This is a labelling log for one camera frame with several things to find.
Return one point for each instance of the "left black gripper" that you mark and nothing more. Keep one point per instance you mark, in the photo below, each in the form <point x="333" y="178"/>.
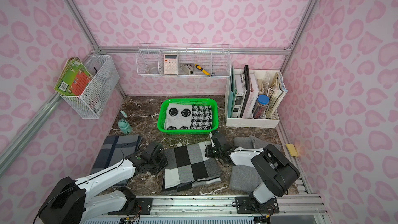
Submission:
<point x="160" y="154"/>

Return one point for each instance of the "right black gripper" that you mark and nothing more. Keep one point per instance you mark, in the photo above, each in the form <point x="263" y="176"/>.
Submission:
<point x="213" y="143"/>

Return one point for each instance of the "black white checkered scarf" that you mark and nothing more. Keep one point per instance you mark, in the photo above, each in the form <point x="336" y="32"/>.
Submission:
<point x="188" y="167"/>

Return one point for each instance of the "smiley houndstooth knit scarf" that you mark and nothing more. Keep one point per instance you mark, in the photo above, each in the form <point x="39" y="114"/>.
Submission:
<point x="188" y="117"/>

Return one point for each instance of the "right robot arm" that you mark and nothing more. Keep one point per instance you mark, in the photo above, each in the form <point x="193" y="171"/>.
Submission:
<point x="276" y="171"/>

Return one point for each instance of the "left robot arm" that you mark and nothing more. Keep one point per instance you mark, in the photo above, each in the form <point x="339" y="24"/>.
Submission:
<point x="74" y="201"/>

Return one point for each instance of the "dark grey plaid scarf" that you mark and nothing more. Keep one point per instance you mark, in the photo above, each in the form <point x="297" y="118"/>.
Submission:
<point x="114" y="149"/>

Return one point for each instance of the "plain grey folded scarf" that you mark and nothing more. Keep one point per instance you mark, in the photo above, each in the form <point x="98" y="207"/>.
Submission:
<point x="244" y="178"/>

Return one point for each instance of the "green plastic basket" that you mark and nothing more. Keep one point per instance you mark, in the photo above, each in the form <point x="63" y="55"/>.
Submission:
<point x="198" y="102"/>

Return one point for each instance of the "blue lid pencil jar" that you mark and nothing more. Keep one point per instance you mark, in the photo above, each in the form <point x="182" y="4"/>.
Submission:
<point x="260" y="106"/>

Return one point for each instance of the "teal file folder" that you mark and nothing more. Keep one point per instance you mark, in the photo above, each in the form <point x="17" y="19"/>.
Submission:
<point x="232" y="93"/>

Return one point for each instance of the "white desk file organizer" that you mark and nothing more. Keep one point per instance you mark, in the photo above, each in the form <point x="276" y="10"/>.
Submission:
<point x="264" y="79"/>

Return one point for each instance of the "yellow sticky note pad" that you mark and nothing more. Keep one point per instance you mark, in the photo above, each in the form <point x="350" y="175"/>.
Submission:
<point x="292" y="150"/>

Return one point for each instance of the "black book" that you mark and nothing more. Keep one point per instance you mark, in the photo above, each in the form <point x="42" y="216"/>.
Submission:
<point x="245" y="78"/>

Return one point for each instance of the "stack of magazines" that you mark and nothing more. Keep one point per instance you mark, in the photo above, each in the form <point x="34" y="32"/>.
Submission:
<point x="276" y="93"/>

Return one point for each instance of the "yellow black utility knife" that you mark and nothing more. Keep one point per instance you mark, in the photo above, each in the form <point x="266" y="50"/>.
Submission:
<point x="202" y="70"/>

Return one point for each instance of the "metal bowl on shelf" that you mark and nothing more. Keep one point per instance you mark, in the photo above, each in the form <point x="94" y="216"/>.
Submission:
<point x="153" y="70"/>

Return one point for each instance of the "pink calculator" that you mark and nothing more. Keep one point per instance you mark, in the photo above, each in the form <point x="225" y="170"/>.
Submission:
<point x="170" y="64"/>

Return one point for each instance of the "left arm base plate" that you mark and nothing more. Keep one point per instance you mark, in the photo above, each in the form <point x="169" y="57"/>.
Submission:
<point x="135" y="206"/>

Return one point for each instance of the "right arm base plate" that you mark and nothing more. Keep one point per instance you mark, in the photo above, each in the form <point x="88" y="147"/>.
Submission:
<point x="248" y="205"/>

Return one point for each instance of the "white mesh wall basket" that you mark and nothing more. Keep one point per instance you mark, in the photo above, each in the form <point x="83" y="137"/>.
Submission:
<point x="92" y="102"/>

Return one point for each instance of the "white wire wall shelf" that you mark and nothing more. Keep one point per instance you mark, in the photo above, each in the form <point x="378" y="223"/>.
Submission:
<point x="184" y="61"/>

